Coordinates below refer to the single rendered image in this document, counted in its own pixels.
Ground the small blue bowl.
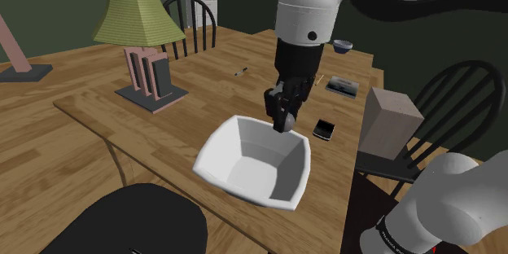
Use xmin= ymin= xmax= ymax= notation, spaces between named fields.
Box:
xmin=332 ymin=39 xmax=354 ymax=55

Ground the wooden table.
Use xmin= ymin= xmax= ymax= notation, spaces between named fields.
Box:
xmin=52 ymin=26 xmax=386 ymax=254

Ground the white square bowl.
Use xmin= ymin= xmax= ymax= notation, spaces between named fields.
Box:
xmin=192 ymin=115 xmax=312 ymax=212

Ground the beige box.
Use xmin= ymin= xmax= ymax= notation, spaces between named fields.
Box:
xmin=357 ymin=86 xmax=425 ymax=161

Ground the green shade table lamp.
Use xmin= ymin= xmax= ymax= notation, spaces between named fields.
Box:
xmin=91 ymin=0 xmax=190 ymax=116

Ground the pink lamp with dark base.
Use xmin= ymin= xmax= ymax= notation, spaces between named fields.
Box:
xmin=0 ymin=14 xmax=54 ymax=84

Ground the black spindle-back chair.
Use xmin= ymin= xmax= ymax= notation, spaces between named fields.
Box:
xmin=161 ymin=0 xmax=218 ymax=61
xmin=353 ymin=59 xmax=507 ymax=199

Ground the small grey ball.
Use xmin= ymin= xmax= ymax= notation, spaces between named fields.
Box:
xmin=282 ymin=113 xmax=297 ymax=132

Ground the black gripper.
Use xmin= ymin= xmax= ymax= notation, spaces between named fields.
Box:
xmin=263 ymin=37 xmax=325 ymax=134

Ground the black phone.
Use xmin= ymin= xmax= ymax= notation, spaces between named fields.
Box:
xmin=311 ymin=118 xmax=336 ymax=142

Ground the grey book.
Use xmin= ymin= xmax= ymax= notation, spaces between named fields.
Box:
xmin=325 ymin=75 xmax=361 ymax=100

